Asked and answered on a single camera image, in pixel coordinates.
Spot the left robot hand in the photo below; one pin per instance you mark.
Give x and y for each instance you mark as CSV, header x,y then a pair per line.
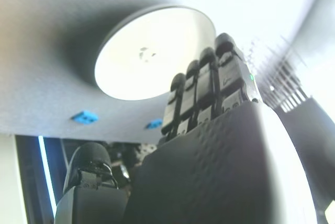
x,y
204,171

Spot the white round plate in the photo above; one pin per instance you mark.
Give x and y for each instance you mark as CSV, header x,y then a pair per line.
x,y
146,77

